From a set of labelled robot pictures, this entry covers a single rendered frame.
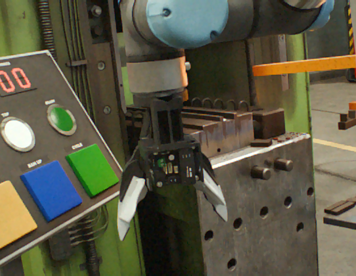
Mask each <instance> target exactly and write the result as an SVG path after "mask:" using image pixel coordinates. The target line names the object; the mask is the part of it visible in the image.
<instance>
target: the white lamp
mask: <svg viewBox="0 0 356 276"><path fill-rule="evenodd" d="M5 132H6V135H7V138H8V140H9V141H11V142H12V143H13V144H14V145H16V146H18V147H27V146H29V145H30V143H31V141H32V135H31V133H30V131H29V129H28V128H27V127H26V126H25V125H24V124H23V123H21V122H18V121H15V120H12V121H9V122H7V124H6V127H5Z"/></svg>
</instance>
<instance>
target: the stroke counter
mask: <svg viewBox="0 0 356 276"><path fill-rule="evenodd" d="M16 71H20V72H21V73H22V75H23V77H19V78H18V76H17V75H16V73H15V72H16ZM12 73H13V74H14V76H15V77H16V79H17V78H18V83H19V84H20V86H21V87H24V88H26V87H30V86H29V85H31V84H30V83H29V81H28V80H27V78H25V77H26V76H25V74H24V73H23V71H22V70H20V69H19V68H17V69H13V71H12ZM0 74H4V75H5V76H6V78H7V80H4V81H1V79H0V82H1V85H2V87H3V89H4V90H5V91H8V92H9V91H14V89H15V87H14V85H13V84H12V83H11V81H9V80H10V79H9V77H8V75H7V74H6V73H3V72H0ZM22 79H25V80H26V81H27V83H28V85H24V86H23V85H22V83H21V82H20V81H19V80H22ZM7 82H9V84H10V85H11V86H12V89H6V87H5V86H4V85H3V83H7Z"/></svg>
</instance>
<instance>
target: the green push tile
mask: <svg viewBox="0 0 356 276"><path fill-rule="evenodd" d="M66 159H67V161H68V162H69V165H70V167H71V168H72V169H73V171H74V172H75V174H76V175H77V177H78V179H79V180H80V182H81V184H82V185H83V187H84V189H85V190H86V192H87V194H88V195H89V197H90V198H91V199H92V198H93V197H95V196H97V195H98V194H100V193H102V192H103V191H105V190H107V189H109V188H111V187H113V186H114V185H116V184H117V183H119V182H120V180H119V179H118V176H117V175H116V174H115V173H114V171H113V169H112V168H111V167H110V164H109V163H108V162H107V160H106V158H105V157H104V155H103V153H102V152H101V150H100V149H99V147H98V145H97V144H96V143H94V144H92V145H90V146H88V147H85V148H84V149H81V150H79V151H77V152H74V153H72V154H69V155H68V156H66Z"/></svg>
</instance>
